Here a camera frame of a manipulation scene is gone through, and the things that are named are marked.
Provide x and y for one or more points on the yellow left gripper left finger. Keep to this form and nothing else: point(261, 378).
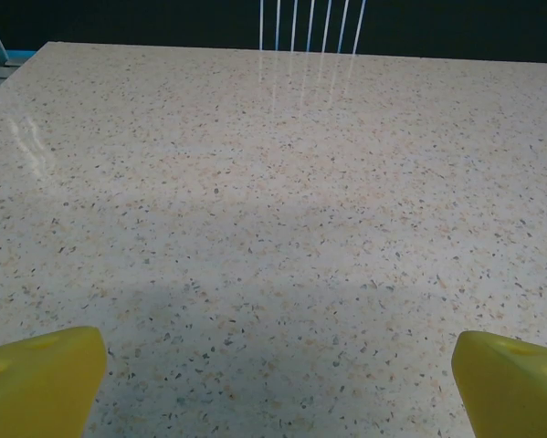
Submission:
point(35, 388)

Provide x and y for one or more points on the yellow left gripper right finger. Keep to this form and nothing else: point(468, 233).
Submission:
point(515, 392)

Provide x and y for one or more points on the blue table edge strip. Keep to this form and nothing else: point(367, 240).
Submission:
point(22, 55)

